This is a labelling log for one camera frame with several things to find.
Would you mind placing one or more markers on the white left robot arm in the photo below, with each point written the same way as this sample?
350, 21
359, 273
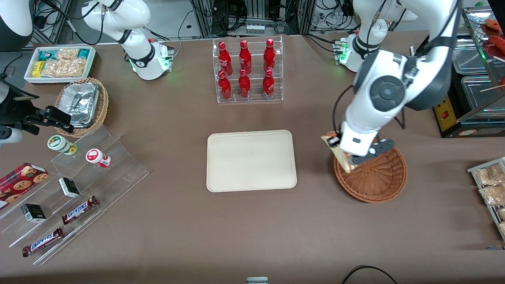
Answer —
388, 92

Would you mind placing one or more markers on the red lidded yogurt cup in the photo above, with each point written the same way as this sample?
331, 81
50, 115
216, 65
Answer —
95, 156

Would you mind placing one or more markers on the clear acrylic step display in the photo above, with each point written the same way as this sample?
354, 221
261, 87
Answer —
118, 169

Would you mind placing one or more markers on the yellow snack packet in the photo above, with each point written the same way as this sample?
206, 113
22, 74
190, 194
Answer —
38, 69

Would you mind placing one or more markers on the green lidded yogurt cup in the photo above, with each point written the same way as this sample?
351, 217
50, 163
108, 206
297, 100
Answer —
59, 143

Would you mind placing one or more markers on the stacked aluminium foil trays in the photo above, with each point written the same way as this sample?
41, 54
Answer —
81, 103

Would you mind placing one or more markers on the beige rectangular tray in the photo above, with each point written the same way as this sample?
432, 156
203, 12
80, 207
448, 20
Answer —
252, 161

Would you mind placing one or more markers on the small black carton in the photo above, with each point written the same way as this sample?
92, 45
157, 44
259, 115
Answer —
33, 213
69, 187

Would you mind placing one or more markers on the teal snack packet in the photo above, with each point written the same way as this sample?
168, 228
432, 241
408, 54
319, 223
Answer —
83, 53
48, 55

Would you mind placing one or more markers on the red sausage on skewer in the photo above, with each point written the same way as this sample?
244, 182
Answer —
498, 44
495, 25

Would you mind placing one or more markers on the clear acrylic bottle rack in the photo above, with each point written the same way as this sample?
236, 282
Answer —
247, 98

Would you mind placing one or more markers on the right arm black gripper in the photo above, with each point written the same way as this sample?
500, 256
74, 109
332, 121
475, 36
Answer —
12, 111

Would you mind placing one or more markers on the white rectangular snack bin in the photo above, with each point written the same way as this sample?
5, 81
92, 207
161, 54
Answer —
29, 77

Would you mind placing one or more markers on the sandwich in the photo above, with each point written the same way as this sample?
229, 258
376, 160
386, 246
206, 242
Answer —
342, 158

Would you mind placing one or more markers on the clear bag of crackers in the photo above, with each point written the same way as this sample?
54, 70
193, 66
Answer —
489, 176
502, 213
494, 194
503, 228

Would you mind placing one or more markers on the small tan wicker basket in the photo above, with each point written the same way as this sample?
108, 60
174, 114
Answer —
103, 106

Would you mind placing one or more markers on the red soda bottle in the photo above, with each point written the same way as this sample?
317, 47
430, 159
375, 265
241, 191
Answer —
225, 57
268, 83
245, 56
269, 55
225, 86
244, 85

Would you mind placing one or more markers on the red cookie box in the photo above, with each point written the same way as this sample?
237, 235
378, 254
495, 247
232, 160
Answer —
19, 181

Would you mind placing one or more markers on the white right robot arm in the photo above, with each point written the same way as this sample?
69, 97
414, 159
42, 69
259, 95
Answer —
138, 23

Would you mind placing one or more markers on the round brown wicker basket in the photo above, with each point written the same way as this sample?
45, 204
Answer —
375, 181

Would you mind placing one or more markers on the Snickers chocolate bar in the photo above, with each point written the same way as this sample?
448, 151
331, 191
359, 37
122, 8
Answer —
79, 210
42, 241

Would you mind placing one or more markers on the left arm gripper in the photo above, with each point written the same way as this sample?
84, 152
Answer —
335, 140

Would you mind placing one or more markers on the small grey device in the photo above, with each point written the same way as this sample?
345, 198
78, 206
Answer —
257, 280

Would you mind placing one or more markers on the aluminium frame rack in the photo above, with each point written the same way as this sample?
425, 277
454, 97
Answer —
252, 12

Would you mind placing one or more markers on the black food warmer yellow panel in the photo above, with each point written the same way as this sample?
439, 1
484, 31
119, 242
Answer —
446, 114

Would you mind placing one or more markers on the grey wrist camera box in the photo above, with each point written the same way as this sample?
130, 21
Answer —
10, 136

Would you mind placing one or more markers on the clear cracker snack bag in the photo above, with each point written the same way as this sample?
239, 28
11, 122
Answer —
68, 53
78, 67
57, 68

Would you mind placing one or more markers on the steel warmer pan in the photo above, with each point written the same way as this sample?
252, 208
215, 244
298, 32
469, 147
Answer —
469, 59
483, 96

